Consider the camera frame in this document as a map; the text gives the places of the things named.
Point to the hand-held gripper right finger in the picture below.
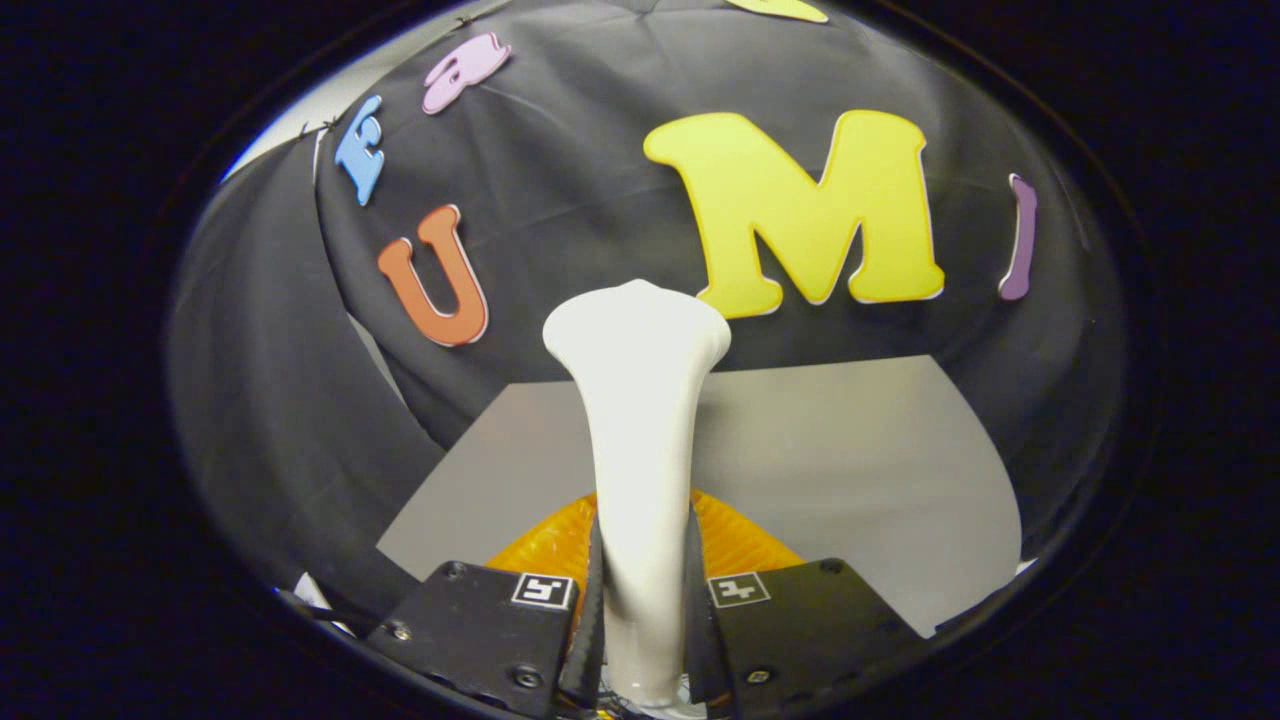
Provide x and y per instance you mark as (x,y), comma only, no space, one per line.
(800,630)

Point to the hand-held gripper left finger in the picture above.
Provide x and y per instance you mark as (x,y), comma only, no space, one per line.
(470,630)

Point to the white garment steamer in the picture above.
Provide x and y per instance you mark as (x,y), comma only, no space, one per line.
(640,430)

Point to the grey top drawer cabinet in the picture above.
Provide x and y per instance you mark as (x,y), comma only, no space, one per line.
(840,470)

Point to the black backdrop cloth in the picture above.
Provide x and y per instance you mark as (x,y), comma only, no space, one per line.
(560,200)

